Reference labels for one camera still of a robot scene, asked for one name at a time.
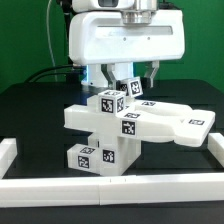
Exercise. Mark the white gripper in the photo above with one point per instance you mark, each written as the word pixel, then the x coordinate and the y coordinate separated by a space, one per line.
pixel 103 38

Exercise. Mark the white tagged cube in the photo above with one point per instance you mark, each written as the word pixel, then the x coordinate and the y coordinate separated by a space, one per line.
pixel 112 101
pixel 132 87

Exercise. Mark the white chair back frame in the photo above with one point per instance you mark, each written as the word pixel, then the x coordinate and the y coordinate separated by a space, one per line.
pixel 144 120

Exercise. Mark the white chair seat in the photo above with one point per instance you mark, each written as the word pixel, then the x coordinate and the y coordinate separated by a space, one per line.
pixel 113 154

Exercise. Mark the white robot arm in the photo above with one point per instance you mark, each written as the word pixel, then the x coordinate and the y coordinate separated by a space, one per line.
pixel 132 12

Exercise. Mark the white U-shaped fence wall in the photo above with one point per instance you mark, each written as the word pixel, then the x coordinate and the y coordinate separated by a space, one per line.
pixel 43 192

